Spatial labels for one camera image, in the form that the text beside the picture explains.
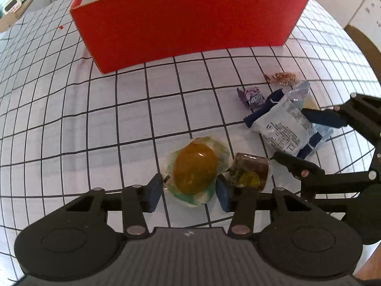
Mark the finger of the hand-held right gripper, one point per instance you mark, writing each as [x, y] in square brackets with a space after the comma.
[324, 118]
[297, 166]

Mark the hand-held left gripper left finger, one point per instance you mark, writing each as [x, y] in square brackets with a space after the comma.
[154, 192]

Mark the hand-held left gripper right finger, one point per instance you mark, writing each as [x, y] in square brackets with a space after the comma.
[223, 195]

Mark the braised egg packet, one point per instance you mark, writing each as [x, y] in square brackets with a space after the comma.
[193, 169]

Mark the white snack packet blue ends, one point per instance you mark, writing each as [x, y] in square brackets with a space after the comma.
[282, 128]

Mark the red cardboard box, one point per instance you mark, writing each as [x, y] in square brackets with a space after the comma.
[184, 26]

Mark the clear pale snack packet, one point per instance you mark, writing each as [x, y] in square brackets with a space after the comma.
[300, 91]

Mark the small brown clear packet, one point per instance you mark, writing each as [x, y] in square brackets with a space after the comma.
[250, 169]

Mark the red clear candy wrapper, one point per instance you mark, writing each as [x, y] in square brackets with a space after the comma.
[282, 77]

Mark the purple candy wrapper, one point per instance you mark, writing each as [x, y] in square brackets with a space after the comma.
[253, 96]

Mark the black white checked tablecloth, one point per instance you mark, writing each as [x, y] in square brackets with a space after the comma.
[89, 125]

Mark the white floor cabinet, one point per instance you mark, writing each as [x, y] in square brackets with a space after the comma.
[366, 9]

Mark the wooden side table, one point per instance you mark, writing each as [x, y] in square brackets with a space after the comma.
[9, 23]

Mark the white kitchen timer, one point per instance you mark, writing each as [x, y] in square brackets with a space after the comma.
[12, 6]

